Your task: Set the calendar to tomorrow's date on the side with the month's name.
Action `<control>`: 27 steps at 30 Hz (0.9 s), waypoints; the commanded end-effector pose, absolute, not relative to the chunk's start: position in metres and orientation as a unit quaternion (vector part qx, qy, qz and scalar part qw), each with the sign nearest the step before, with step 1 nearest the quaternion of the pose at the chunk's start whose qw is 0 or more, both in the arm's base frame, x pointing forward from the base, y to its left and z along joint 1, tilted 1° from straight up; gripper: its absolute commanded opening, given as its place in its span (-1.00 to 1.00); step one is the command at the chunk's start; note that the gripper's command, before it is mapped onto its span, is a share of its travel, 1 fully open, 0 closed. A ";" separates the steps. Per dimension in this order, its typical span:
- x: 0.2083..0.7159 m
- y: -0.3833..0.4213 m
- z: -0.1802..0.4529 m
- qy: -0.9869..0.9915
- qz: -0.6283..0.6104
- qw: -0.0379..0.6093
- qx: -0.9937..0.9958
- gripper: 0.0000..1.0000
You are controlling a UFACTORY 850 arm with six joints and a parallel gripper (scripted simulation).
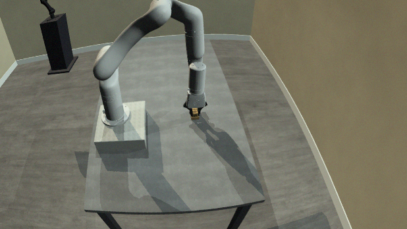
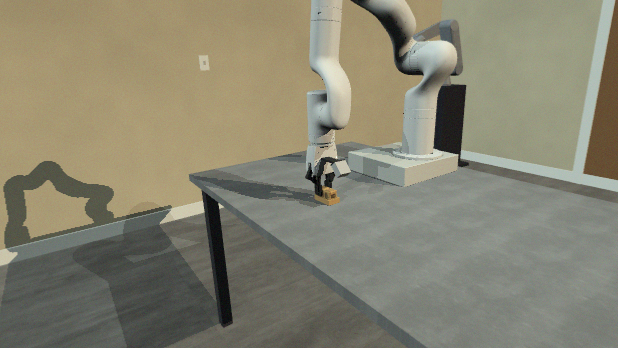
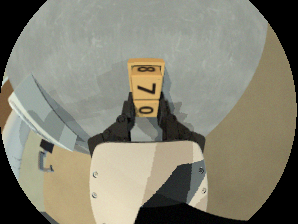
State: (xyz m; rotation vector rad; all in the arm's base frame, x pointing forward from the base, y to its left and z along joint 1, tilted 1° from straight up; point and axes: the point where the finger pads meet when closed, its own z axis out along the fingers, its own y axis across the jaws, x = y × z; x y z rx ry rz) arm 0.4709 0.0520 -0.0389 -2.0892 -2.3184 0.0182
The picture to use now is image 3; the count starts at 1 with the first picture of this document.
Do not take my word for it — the wooden number cube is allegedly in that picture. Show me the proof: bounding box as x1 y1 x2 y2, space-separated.
133 99 159 117
130 65 163 99

